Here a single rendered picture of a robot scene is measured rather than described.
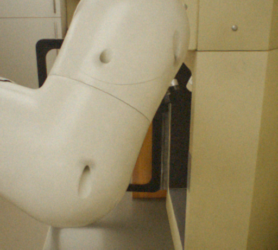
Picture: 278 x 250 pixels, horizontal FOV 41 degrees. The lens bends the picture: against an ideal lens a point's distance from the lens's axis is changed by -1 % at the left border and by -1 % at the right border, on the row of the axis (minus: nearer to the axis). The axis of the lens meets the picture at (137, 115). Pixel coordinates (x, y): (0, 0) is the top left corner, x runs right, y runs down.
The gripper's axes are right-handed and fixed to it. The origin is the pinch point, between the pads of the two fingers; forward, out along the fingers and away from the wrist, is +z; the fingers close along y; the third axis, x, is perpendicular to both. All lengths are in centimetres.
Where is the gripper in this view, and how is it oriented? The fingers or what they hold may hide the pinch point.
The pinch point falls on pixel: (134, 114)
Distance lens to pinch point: 69.1
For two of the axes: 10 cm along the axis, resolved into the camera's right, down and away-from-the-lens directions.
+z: 0.0, 2.1, 9.8
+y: -9.6, 2.6, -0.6
